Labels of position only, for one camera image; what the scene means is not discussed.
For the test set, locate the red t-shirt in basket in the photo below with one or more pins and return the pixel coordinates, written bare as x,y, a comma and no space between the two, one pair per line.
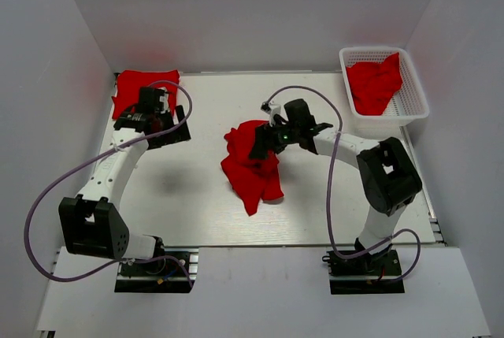
373,85

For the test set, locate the red t-shirt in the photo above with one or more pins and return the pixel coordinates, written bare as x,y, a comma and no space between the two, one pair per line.
373,85
130,81
252,180

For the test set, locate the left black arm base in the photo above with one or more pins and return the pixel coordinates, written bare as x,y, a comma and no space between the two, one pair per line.
162,277

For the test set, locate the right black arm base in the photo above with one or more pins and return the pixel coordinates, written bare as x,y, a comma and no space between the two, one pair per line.
361,276

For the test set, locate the white plastic basket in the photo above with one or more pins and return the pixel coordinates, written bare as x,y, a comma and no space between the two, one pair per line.
408,103

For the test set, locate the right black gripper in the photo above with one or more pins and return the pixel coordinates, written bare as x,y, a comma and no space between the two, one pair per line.
260,150

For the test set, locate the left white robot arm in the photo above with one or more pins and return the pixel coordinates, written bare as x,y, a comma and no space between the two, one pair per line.
91,222

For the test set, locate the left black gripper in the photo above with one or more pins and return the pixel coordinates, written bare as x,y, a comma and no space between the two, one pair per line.
179,134

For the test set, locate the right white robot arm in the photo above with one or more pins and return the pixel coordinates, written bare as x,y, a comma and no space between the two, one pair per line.
389,179

